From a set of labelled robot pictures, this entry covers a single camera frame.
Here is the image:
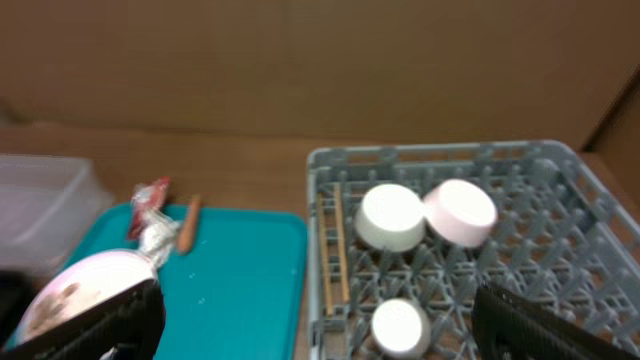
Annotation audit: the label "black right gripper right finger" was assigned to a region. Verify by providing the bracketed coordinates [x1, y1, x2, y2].
[471, 282, 635, 360]

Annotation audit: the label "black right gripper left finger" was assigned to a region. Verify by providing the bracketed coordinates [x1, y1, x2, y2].
[1, 279, 166, 360]

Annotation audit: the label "small white cup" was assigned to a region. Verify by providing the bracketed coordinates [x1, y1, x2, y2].
[370, 298, 432, 359]

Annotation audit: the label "orange carrot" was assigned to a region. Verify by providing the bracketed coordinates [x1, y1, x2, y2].
[176, 195, 202, 255]

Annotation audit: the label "small pink plate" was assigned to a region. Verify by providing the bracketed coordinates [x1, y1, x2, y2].
[423, 179, 498, 248]

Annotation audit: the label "red snack wrapper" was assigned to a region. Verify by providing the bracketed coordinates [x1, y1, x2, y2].
[127, 176, 171, 240]

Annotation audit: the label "white bowl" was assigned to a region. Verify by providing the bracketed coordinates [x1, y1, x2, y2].
[354, 184, 426, 253]

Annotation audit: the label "wooden chopstick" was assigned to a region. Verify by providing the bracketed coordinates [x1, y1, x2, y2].
[333, 183, 350, 303]
[316, 193, 334, 317]

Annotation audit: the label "white tissue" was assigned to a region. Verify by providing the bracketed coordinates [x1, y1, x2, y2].
[138, 210, 182, 270]

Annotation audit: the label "grey dishwasher rack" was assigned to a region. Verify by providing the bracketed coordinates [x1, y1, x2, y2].
[307, 140, 639, 359]

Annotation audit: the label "large white plate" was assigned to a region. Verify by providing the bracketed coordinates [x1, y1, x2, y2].
[14, 249, 157, 345]

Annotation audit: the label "peanut pile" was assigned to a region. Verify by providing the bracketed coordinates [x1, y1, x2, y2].
[27, 282, 80, 332]

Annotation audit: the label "teal serving tray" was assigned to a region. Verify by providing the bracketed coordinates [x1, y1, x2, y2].
[4, 202, 309, 360]

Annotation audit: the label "clear plastic bin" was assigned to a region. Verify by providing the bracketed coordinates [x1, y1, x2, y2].
[1, 154, 113, 276]

